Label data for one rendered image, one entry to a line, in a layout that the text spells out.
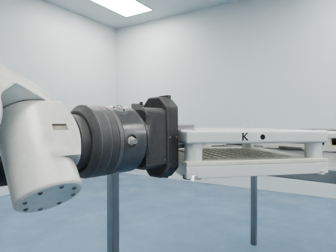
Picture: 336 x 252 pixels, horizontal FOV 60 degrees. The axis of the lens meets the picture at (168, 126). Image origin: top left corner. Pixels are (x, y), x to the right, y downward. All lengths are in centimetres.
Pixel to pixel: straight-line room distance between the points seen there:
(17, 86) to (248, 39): 457
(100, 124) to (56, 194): 9
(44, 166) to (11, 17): 461
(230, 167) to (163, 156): 10
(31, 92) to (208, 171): 26
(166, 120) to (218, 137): 8
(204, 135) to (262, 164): 11
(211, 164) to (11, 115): 27
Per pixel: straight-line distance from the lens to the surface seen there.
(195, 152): 43
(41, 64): 497
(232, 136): 44
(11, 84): 30
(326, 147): 126
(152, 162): 40
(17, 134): 31
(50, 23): 523
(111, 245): 141
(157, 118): 41
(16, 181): 30
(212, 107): 483
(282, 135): 49
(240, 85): 469
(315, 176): 81
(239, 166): 45
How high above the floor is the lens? 98
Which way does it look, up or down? level
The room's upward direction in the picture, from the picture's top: straight up
